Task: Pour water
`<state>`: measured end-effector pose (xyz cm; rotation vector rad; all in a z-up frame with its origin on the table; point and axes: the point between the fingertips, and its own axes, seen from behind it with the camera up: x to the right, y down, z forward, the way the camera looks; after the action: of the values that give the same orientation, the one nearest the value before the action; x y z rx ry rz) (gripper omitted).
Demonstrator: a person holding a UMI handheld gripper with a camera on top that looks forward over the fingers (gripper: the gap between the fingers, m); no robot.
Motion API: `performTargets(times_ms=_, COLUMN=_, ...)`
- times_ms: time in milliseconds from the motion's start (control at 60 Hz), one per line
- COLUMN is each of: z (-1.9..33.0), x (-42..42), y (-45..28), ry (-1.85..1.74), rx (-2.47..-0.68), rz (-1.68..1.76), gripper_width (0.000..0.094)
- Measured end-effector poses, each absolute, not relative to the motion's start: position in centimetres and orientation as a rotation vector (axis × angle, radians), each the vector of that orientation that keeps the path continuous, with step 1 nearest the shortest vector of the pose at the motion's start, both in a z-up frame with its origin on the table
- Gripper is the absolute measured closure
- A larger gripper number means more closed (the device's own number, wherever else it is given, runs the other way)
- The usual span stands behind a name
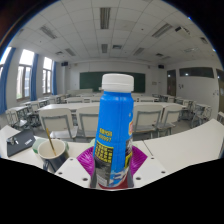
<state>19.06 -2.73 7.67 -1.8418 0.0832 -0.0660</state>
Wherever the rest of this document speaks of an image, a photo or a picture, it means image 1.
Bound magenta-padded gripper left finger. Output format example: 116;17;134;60
54;145;99;189

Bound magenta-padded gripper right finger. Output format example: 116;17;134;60
126;144;168;189

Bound blue drink bottle white cap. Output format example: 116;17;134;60
94;73;135;189

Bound dark blue mug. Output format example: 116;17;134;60
37;138;70;174

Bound wooden stir stick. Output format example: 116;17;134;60
45;128;57;157

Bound white classroom chairs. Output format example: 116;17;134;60
4;94;224;139

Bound white classroom desks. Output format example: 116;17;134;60
4;88;224;134

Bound black mouse pad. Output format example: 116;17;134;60
5;129;37;158

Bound bunch of keys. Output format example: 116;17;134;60
6;135;20;146

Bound dark green chalkboard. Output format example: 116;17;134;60
79;71;146;94

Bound dark classroom door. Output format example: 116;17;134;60
166;69;177;98

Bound blue curtain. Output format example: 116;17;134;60
51;60;58;95
30;53;40;101
0;46;16;115

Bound large classroom window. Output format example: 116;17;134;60
0;46;13;73
16;49;35;100
42;56;53;95

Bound ceiling lights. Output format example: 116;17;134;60
18;6;209;58

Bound dark high wall window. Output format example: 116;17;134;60
179;67;215;79

